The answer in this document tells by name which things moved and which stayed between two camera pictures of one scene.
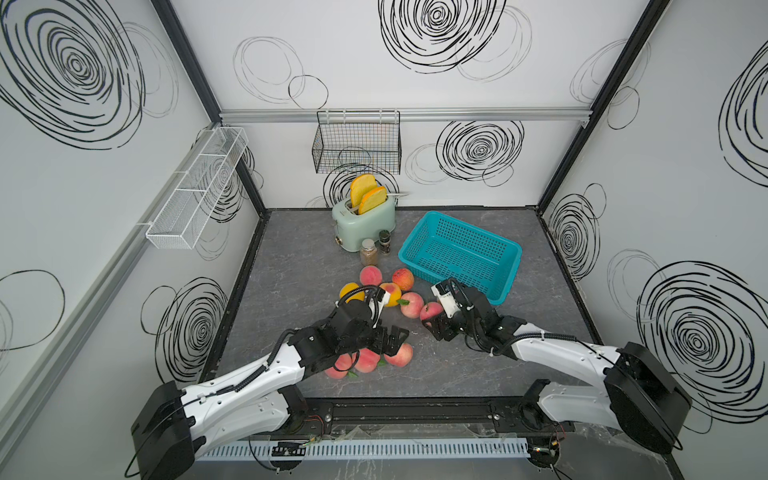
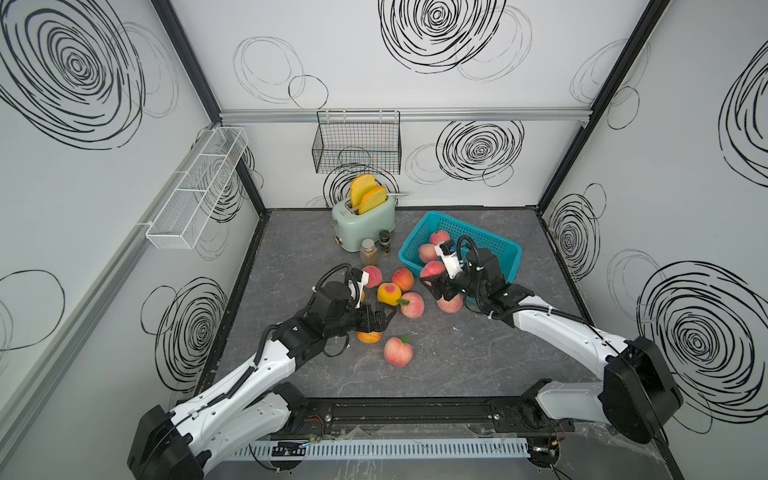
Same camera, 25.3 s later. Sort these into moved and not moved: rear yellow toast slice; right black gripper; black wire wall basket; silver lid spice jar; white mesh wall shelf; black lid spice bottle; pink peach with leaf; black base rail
Moved: right black gripper
Not moved: black base rail; black wire wall basket; white mesh wall shelf; rear yellow toast slice; black lid spice bottle; silver lid spice jar; pink peach with leaf
